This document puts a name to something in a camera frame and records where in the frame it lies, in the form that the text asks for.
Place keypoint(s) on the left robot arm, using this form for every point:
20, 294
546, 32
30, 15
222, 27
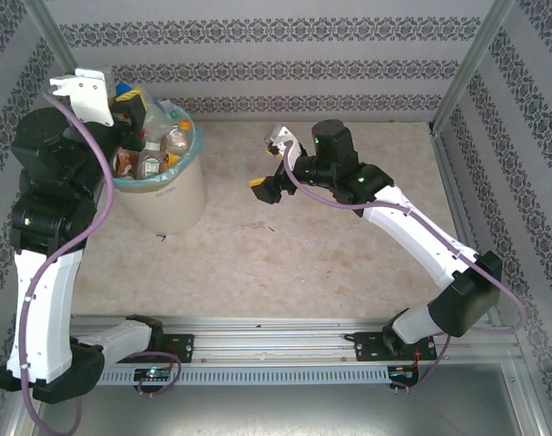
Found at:
44, 300

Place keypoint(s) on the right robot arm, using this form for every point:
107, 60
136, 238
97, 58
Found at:
416, 231

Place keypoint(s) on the light blue bin liner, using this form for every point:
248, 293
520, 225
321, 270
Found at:
198, 141

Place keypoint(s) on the cream round bin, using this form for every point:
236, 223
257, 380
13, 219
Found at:
167, 204

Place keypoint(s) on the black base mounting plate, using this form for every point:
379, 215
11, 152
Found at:
367, 345
180, 347

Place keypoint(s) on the small circuit board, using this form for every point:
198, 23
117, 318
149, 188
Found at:
153, 373
401, 372

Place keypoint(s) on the grey metal shelf panel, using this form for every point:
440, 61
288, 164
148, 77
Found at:
276, 409

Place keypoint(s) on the aluminium frame post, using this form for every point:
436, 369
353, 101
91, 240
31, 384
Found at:
53, 36
471, 63

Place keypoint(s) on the aluminium side rail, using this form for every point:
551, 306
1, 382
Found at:
453, 181

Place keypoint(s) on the aluminium mounting rail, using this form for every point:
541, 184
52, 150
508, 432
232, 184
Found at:
267, 340

